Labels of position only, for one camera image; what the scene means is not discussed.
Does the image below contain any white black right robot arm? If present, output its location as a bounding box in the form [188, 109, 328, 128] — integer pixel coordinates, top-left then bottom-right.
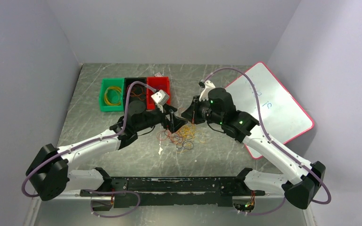
[181, 88, 326, 210]

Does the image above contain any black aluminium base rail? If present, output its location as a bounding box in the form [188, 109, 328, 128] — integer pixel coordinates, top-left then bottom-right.
[33, 177, 266, 209]

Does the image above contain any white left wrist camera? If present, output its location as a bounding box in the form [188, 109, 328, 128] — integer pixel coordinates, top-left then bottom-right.
[150, 89, 170, 113]

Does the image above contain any red plastic bin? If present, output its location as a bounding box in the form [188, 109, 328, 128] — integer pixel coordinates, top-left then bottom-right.
[146, 77, 171, 110]

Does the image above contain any yellow cable in green bin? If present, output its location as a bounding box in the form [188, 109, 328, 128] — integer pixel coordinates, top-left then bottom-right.
[104, 86, 123, 106]

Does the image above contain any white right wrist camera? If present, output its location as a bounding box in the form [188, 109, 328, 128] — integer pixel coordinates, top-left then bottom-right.
[198, 80, 216, 102]

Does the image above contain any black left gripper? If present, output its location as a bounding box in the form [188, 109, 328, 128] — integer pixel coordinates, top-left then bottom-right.
[135, 103, 188, 133]

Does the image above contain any orange thin cable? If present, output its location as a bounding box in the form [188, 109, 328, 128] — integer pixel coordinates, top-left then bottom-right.
[128, 86, 147, 101]
[156, 123, 197, 147]

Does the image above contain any yellow thin cable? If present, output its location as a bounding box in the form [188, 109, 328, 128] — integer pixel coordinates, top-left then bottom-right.
[176, 123, 207, 154]

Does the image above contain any pink framed whiteboard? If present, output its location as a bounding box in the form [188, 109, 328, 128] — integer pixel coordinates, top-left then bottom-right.
[225, 62, 314, 144]

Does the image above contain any black plastic bin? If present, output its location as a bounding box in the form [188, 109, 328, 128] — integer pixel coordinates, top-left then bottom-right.
[123, 77, 147, 110]

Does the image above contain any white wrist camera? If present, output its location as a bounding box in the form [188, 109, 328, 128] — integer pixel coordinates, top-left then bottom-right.
[198, 80, 216, 102]
[150, 89, 170, 113]

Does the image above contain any purple right arm hose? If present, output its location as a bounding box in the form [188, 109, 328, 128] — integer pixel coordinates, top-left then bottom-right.
[202, 67, 332, 217]

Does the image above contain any green plastic bin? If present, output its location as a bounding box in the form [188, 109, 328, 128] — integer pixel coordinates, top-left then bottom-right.
[99, 78, 124, 112]

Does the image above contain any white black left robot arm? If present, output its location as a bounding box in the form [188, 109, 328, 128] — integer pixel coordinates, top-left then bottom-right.
[22, 101, 187, 201]

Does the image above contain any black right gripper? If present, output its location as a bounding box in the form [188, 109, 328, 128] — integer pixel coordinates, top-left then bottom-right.
[181, 95, 224, 125]

